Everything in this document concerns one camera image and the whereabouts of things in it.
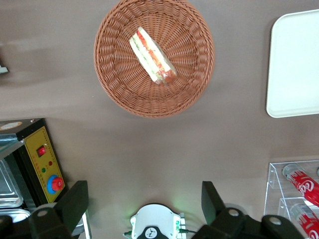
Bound round brown wicker basket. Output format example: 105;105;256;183
93;0;215;118

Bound red soda can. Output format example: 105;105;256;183
282;163;319;208
290;203;319;239

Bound large steel warmer pan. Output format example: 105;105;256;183
0;159;23;209

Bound small steel warmer pan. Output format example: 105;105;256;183
0;208;31;224

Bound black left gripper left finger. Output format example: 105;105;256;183
0;180;90;239

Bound clear acrylic bottle rack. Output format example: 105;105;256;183
263;159;319;239

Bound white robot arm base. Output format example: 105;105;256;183
123;203;198;239

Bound grey metal bracket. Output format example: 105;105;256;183
0;47;9;74

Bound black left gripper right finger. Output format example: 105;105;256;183
191;181;305;239

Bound plastic-wrapped triangle sandwich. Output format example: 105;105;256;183
129;26;178;86

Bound black food warmer yellow panel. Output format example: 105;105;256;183
0;118;93;239

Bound white plastic tray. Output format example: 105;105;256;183
266;9;319;119

